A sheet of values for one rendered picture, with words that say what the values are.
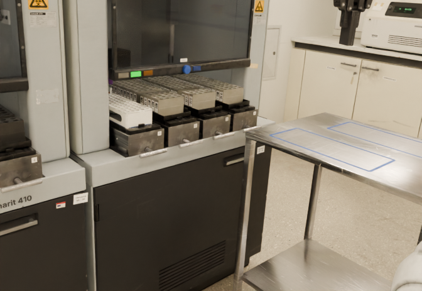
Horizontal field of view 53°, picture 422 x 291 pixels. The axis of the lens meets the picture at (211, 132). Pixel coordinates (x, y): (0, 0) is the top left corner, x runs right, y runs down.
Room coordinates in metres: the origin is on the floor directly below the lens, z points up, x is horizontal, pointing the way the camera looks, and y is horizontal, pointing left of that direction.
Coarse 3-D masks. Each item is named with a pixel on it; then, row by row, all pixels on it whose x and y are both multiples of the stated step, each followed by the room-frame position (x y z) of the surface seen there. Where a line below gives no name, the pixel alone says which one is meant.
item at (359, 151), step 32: (288, 128) 1.36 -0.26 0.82; (320, 128) 1.38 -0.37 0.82; (352, 128) 1.41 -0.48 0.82; (320, 160) 1.09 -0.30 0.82; (352, 160) 1.10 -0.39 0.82; (384, 160) 1.12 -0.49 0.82; (416, 160) 1.13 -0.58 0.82; (416, 192) 0.92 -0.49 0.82; (288, 256) 1.43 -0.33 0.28; (320, 256) 1.44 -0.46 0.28; (256, 288) 1.24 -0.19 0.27; (288, 288) 1.24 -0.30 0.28; (320, 288) 1.25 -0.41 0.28; (352, 288) 1.26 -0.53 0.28; (384, 288) 1.27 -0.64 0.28
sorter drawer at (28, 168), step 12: (0, 156) 0.99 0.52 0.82; (12, 156) 1.00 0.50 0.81; (24, 156) 1.02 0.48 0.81; (36, 156) 1.04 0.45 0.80; (0, 168) 0.98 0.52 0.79; (12, 168) 1.00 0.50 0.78; (24, 168) 1.02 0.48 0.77; (36, 168) 1.04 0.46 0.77; (0, 180) 0.98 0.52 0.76; (12, 180) 0.99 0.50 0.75; (24, 180) 1.02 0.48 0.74; (36, 180) 1.00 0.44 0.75
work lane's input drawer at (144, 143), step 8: (112, 128) 1.30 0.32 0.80; (120, 128) 1.29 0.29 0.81; (128, 128) 1.27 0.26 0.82; (136, 128) 1.27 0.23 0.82; (144, 128) 1.28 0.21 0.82; (152, 128) 1.30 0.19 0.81; (160, 128) 1.32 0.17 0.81; (112, 136) 1.30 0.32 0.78; (120, 136) 1.27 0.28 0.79; (128, 136) 1.23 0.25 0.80; (136, 136) 1.25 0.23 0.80; (144, 136) 1.27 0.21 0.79; (152, 136) 1.29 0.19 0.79; (160, 136) 1.31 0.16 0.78; (120, 144) 1.27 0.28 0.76; (128, 144) 1.23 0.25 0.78; (136, 144) 1.25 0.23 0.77; (144, 144) 1.27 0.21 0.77; (152, 144) 1.29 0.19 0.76; (160, 144) 1.31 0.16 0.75; (128, 152) 1.23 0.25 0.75; (136, 152) 1.25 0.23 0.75; (144, 152) 1.27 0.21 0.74; (152, 152) 1.24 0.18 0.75; (160, 152) 1.26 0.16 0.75
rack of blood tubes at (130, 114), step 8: (112, 96) 1.47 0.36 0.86; (120, 96) 1.48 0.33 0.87; (112, 104) 1.37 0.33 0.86; (120, 104) 1.37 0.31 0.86; (128, 104) 1.38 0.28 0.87; (136, 104) 1.39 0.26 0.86; (112, 112) 1.45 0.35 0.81; (120, 112) 1.30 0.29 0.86; (128, 112) 1.30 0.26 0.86; (136, 112) 1.30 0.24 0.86; (144, 112) 1.32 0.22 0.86; (112, 120) 1.33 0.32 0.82; (120, 120) 1.38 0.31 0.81; (128, 120) 1.27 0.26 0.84; (136, 120) 1.29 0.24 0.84; (144, 120) 1.32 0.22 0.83
